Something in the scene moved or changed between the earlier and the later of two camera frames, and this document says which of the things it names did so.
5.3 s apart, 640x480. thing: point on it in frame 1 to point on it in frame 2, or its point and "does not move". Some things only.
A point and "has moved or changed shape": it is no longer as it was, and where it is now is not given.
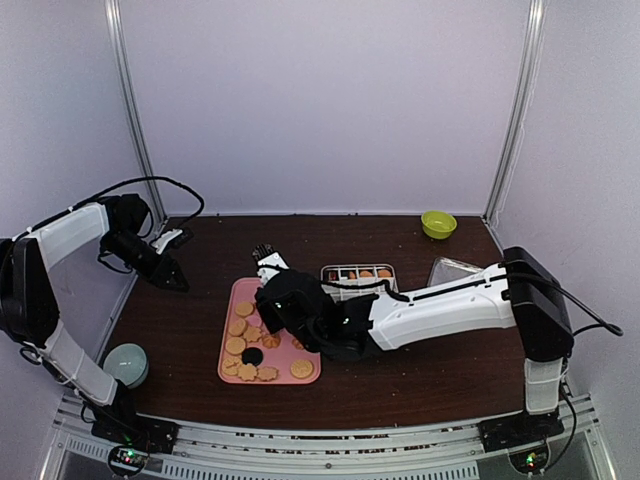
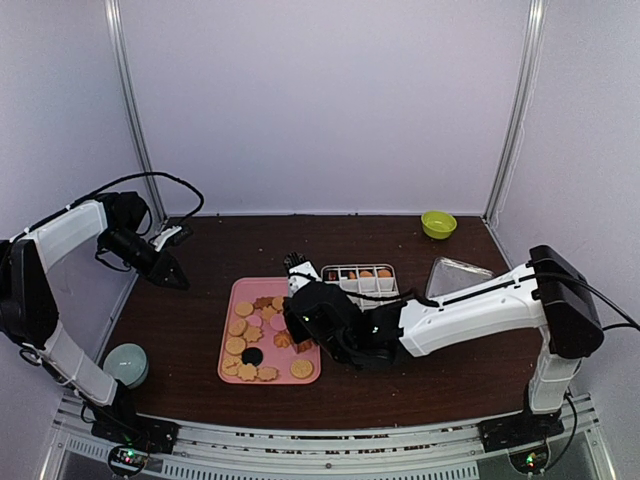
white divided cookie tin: [356, 274] does not move
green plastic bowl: [438, 224] does not move
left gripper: [170, 265] does not move
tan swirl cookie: [271, 342] has moved or changed shape
